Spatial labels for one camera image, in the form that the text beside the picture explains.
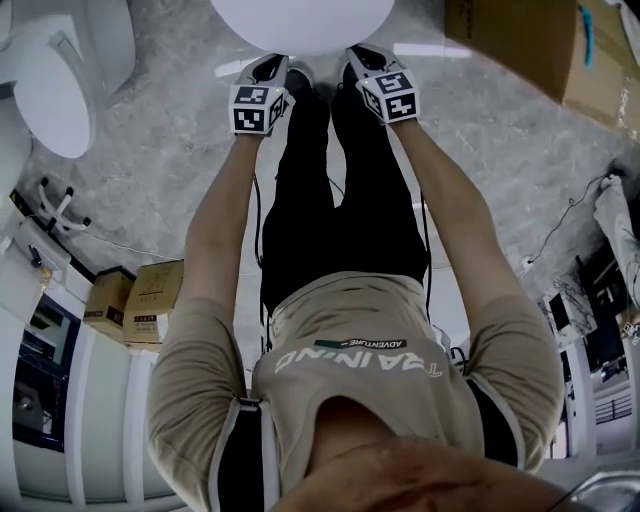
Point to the small cardboard box dark label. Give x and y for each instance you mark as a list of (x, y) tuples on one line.
[(107, 295)]

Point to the person's right black shoe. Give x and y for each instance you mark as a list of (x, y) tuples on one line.
[(345, 91)]

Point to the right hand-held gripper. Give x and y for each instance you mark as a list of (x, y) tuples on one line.
[(400, 107)]

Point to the white toilet with tall tank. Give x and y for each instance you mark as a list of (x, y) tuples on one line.
[(55, 100)]

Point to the cardboard box with printed lines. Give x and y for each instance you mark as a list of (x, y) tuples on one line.
[(152, 300)]

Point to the person's neck and face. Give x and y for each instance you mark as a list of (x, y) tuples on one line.
[(400, 475)]

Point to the person's left black shoe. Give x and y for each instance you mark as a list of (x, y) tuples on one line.
[(299, 82)]

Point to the person's left forearm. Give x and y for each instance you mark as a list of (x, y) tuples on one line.
[(225, 210)]

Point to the dark window with white frame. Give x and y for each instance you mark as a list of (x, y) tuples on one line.
[(45, 380)]

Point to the person's right forearm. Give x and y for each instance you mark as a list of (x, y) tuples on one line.
[(445, 200)]

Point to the black trousers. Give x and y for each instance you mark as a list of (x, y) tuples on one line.
[(300, 210)]

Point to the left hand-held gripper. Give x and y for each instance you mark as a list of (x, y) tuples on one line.
[(250, 120)]

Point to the white office chair base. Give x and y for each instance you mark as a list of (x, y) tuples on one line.
[(52, 212)]

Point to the black grey-edged harness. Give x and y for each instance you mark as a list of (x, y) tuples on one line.
[(240, 450)]

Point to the large cardboard box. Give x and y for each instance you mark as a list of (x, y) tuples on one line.
[(525, 40)]

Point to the marble pattern sample board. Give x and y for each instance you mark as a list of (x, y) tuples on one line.
[(570, 310)]

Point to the grey head mount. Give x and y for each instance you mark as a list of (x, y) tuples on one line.
[(610, 492)]

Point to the person's black shoe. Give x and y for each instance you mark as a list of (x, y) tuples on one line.
[(299, 82), (345, 91)]

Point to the beige t-shirt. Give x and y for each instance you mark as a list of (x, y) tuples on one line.
[(350, 380)]

